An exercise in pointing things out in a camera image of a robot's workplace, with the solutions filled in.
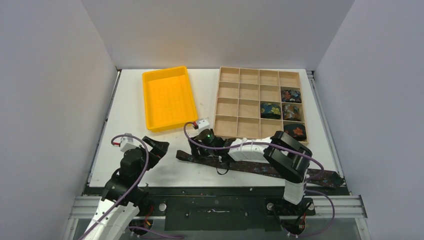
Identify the wooden compartment organizer box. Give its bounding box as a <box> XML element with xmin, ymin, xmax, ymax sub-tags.
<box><xmin>213</xmin><ymin>67</ymin><xmax>309</xmax><ymax>145</ymax></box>

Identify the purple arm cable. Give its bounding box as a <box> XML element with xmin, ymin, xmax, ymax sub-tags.
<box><xmin>183</xmin><ymin>121</ymin><xmax>336</xmax><ymax>239</ymax></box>
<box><xmin>77</xmin><ymin>133</ymin><xmax>185</xmax><ymax>240</ymax></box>

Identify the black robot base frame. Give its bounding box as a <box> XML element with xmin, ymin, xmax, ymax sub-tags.
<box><xmin>135</xmin><ymin>186</ymin><xmax>367</xmax><ymax>231</ymax></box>

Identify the yellow plastic tray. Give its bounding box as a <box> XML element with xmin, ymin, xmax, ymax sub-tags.
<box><xmin>142</xmin><ymin>66</ymin><xmax>198</xmax><ymax>133</ymax></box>

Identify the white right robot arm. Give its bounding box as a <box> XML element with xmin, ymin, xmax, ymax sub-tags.
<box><xmin>188</xmin><ymin>129</ymin><xmax>312</xmax><ymax>215</ymax></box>

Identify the navy red floral rolled tie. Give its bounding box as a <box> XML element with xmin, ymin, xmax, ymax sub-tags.
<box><xmin>281</xmin><ymin>89</ymin><xmax>302</xmax><ymax>104</ymax></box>

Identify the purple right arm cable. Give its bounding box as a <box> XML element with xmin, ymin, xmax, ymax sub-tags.
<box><xmin>183</xmin><ymin>121</ymin><xmax>336</xmax><ymax>239</ymax></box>

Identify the brown blue floral rolled tie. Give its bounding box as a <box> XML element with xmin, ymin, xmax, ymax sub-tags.
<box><xmin>282</xmin><ymin>104</ymin><xmax>301</xmax><ymax>122</ymax></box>

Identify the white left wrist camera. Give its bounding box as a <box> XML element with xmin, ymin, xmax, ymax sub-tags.
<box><xmin>119</xmin><ymin>134</ymin><xmax>137</xmax><ymax>153</ymax></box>

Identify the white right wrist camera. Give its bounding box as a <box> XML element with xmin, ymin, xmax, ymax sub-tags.
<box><xmin>195</xmin><ymin>119</ymin><xmax>211</xmax><ymax>132</ymax></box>

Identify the black orange floral rolled tie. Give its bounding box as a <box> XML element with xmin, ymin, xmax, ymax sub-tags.
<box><xmin>283</xmin><ymin>123</ymin><xmax>307</xmax><ymax>142</ymax></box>

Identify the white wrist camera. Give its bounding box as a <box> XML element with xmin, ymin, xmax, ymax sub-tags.
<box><xmin>195</xmin><ymin>119</ymin><xmax>211</xmax><ymax>132</ymax></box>
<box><xmin>119</xmin><ymin>134</ymin><xmax>137</xmax><ymax>153</ymax></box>

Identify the blue yellow floral rolled tie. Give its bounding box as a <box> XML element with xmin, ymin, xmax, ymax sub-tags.
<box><xmin>260</xmin><ymin>102</ymin><xmax>282</xmax><ymax>120</ymax></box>

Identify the brown blue floral tie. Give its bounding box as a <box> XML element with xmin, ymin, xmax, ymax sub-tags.
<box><xmin>282</xmin><ymin>104</ymin><xmax>301</xmax><ymax>122</ymax></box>
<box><xmin>176</xmin><ymin>150</ymin><xmax>345</xmax><ymax>189</ymax></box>

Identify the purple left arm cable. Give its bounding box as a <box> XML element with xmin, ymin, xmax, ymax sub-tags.
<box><xmin>77</xmin><ymin>133</ymin><xmax>185</xmax><ymax>240</ymax></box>

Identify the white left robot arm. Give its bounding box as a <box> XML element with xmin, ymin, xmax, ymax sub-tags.
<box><xmin>80</xmin><ymin>133</ymin><xmax>170</xmax><ymax>240</ymax></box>

